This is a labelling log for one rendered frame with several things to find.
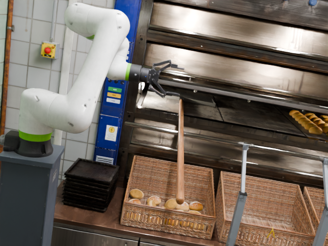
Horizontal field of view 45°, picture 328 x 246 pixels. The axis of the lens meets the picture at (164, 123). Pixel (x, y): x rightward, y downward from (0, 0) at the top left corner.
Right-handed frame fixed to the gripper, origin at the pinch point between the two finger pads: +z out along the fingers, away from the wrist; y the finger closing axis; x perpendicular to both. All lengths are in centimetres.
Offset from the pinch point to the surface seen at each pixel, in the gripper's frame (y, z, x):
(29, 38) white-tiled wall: -1, -100, -55
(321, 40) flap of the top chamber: -33, 85, -56
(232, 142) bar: 32, 37, -18
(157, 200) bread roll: 86, 1, -35
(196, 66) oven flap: -3, 10, -55
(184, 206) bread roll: 86, 19, -34
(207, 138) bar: 32.6, 22.3, -17.4
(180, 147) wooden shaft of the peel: 28.5, 5.8, 21.2
